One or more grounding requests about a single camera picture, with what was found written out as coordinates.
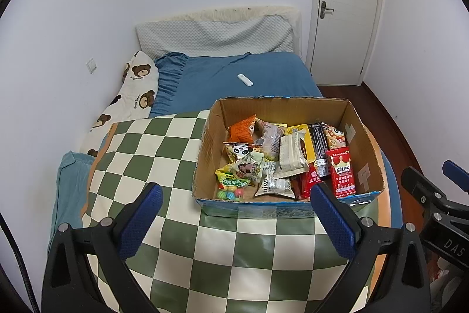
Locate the orange panda snack bag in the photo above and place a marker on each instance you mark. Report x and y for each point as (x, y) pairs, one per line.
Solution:
(334, 137)

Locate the clear white snack packet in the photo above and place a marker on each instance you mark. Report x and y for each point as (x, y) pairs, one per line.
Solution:
(270, 139)

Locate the white remote control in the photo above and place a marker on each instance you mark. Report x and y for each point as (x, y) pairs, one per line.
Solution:
(245, 80)

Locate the yellow panda snack bag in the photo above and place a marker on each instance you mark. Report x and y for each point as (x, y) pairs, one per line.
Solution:
(237, 150)

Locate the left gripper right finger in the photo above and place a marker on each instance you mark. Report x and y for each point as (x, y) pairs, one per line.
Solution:
(403, 284)

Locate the green checkered mat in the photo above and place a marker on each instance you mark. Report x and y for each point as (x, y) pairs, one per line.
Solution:
(190, 261)

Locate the red snack packet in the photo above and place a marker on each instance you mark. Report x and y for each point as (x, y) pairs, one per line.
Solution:
(343, 180)

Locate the white grey pillow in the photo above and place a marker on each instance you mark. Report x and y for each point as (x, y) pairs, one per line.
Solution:
(224, 32)

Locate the white door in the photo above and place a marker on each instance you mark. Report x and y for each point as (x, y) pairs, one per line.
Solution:
(344, 40)

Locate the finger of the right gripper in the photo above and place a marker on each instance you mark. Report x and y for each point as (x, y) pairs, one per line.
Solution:
(456, 174)

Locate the wall socket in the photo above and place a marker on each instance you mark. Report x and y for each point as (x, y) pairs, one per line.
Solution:
(91, 65)

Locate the bear print pillow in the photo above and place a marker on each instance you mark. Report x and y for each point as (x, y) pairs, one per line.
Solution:
(133, 101)

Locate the yellow black noodle bag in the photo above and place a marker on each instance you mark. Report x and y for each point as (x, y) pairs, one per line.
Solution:
(315, 145)

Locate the blue bed sheet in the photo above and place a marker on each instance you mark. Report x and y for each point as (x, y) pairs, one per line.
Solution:
(188, 84)

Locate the small dark red packet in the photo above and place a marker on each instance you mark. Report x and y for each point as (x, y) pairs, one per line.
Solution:
(307, 180)

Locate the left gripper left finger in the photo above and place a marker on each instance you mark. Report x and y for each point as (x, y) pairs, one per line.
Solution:
(69, 284)

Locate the white cream snack bag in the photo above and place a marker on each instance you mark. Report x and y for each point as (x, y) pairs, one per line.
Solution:
(250, 167)

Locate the green candy ball bag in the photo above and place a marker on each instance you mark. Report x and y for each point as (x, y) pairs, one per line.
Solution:
(230, 188)

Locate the cardboard box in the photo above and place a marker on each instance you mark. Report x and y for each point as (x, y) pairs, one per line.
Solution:
(366, 157)

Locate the white printed snack bag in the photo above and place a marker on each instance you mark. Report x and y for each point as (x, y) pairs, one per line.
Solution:
(292, 156)

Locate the white barcode packet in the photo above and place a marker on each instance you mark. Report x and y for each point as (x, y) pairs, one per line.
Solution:
(271, 186)

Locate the door handle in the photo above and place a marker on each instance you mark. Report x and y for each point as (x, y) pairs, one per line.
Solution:
(324, 9)

